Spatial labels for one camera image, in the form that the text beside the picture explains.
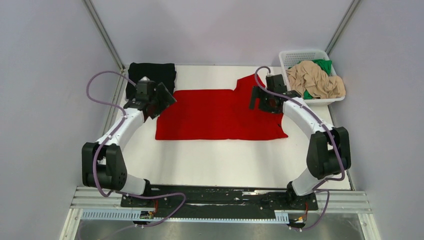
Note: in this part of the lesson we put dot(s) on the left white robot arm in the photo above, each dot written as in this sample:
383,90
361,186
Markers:
103,164

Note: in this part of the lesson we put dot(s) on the left aluminium frame post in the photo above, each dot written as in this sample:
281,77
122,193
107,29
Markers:
91,9

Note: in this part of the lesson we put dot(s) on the green t-shirt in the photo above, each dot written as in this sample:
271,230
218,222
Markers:
325,65

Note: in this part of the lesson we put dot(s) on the red t-shirt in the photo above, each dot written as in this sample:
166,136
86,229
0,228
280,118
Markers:
218,114

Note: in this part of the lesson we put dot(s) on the right aluminium frame post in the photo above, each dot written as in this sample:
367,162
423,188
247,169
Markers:
351,10

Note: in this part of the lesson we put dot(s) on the white slotted cable duct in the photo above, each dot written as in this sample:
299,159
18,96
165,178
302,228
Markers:
145,216

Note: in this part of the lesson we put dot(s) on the aluminium frame post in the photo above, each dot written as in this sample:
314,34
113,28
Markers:
351,10
91,9

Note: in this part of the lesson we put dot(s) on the beige t-shirt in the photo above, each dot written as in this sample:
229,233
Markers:
307,75

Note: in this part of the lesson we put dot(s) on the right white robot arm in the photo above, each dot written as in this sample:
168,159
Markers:
328,154

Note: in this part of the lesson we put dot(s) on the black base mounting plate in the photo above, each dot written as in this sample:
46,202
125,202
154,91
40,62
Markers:
219,201

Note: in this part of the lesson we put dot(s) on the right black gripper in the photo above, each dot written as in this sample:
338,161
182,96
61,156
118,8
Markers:
257,92

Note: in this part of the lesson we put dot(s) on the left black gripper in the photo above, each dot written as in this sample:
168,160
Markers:
167,100

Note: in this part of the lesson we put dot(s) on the folded black t-shirt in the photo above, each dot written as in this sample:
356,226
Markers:
159,73

